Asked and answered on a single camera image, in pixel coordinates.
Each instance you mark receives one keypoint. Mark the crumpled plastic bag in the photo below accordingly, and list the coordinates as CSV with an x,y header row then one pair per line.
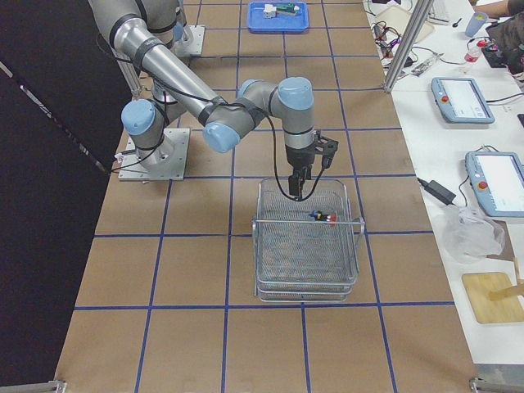
x,y
470,233

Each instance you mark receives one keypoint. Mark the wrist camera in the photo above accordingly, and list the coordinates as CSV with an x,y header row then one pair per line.
x,y
326,148

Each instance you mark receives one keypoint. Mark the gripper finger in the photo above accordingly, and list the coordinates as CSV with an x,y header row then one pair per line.
x,y
296,181
307,172

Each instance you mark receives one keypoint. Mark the near blue teach pendant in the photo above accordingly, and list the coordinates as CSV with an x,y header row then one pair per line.
x,y
497,181

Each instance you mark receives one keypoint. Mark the aluminium frame post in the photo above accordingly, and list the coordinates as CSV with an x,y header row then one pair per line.
x,y
419,16

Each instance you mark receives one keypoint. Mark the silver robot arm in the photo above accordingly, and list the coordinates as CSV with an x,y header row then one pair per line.
x,y
144,31
160,15

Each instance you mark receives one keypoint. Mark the blue teach pendant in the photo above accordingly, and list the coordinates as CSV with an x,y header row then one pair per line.
x,y
460,101
497,181

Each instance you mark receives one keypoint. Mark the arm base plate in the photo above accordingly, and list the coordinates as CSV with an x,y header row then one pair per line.
x,y
167,162
190,40

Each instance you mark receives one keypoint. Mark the wooden stand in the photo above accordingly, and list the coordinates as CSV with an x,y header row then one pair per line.
x,y
493,297

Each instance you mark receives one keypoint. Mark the beige plastic tray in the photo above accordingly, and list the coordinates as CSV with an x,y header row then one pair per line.
x,y
397,18

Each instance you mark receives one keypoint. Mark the far blue teach pendant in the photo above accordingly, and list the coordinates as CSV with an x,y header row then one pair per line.
x,y
460,101

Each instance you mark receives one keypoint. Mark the green relay module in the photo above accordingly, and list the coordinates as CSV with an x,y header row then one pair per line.
x,y
287,8

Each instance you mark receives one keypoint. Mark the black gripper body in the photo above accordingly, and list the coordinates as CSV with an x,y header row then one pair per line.
x,y
297,156

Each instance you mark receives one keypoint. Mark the blue plastic tray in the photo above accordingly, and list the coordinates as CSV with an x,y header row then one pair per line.
x,y
297,23

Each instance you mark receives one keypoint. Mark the blue plastic cup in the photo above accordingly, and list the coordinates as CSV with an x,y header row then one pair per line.
x,y
476,22

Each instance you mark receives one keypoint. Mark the red emergency stop button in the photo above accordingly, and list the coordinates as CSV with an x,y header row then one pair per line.
x,y
318,215

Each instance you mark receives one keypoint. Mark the plastic water bottle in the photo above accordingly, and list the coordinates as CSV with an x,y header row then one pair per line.
x,y
472,55

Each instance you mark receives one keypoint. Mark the wire mesh shelf rack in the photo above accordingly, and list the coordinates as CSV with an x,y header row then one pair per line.
x,y
298,259

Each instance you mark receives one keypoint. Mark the black power adapter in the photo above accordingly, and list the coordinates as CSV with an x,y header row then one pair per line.
x,y
440,192

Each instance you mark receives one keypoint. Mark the white circuit breaker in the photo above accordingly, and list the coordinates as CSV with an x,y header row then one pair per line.
x,y
269,11

